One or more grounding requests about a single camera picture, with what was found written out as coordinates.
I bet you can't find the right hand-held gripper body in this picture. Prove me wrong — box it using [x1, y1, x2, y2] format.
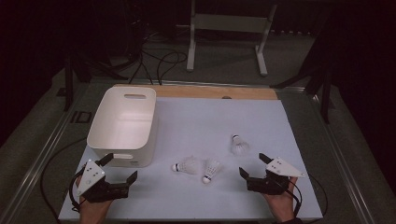
[247, 156, 306, 196]

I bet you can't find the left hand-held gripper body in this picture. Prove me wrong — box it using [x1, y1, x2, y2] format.
[76, 159, 131, 204]

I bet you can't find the white plastic storage bin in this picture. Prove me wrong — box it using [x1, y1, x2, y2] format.
[86, 86, 159, 169]

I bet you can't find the person's left hand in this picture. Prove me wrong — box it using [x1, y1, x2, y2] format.
[75, 175, 114, 224]

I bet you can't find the person's right hand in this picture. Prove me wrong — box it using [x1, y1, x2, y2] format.
[262, 176, 300, 224]

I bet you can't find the black floor outlet box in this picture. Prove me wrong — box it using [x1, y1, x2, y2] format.
[69, 110, 93, 124]

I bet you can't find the white table sheet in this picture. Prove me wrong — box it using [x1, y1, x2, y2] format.
[58, 96, 324, 222]

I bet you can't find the black stand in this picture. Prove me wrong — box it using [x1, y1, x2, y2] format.
[64, 55, 129, 112]
[270, 46, 334, 125]

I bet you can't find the white metal stand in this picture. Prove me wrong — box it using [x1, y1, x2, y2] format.
[186, 0, 278, 77]

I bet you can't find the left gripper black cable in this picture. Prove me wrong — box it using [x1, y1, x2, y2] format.
[68, 167, 86, 213]

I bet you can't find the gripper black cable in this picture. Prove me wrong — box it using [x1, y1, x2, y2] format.
[68, 167, 86, 213]
[288, 178, 304, 217]

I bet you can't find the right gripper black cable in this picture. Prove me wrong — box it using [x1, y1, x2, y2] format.
[288, 178, 304, 217]

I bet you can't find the black floor cable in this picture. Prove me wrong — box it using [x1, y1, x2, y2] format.
[128, 31, 156, 86]
[39, 136, 89, 223]
[155, 50, 189, 86]
[307, 172, 330, 220]

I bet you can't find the metal floor rail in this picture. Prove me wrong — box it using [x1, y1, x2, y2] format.
[0, 83, 94, 224]
[306, 90, 376, 224]
[92, 78, 307, 93]

